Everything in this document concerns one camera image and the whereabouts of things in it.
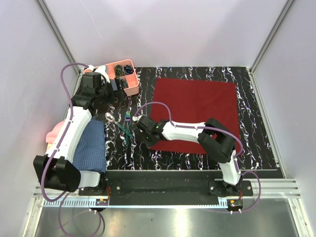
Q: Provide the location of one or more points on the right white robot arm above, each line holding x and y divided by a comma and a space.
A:
219, 144

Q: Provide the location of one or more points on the yellow patterned dark sock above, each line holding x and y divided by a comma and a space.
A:
119, 71

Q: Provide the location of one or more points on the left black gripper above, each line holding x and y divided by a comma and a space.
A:
118, 95

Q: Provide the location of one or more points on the iridescent handled spoon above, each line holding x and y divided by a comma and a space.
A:
109, 117

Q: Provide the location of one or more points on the blue checkered cloth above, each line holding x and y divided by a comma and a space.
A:
90, 153

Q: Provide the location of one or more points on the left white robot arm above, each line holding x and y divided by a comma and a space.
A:
55, 169

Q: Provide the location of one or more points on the blue patterned dark sock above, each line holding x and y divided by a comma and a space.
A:
128, 69

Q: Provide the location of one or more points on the iridescent rainbow fork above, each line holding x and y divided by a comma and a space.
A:
127, 120

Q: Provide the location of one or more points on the dark striped rolled sock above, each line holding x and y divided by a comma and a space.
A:
124, 83

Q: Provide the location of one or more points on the pink divided organizer tray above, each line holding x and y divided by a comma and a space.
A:
108, 72

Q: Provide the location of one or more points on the pink cloth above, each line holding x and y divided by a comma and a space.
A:
52, 135

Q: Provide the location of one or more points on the dark red cloth napkin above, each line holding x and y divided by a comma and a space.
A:
194, 101

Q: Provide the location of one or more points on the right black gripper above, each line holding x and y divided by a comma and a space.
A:
150, 144

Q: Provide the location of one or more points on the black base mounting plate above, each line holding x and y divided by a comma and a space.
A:
201, 181

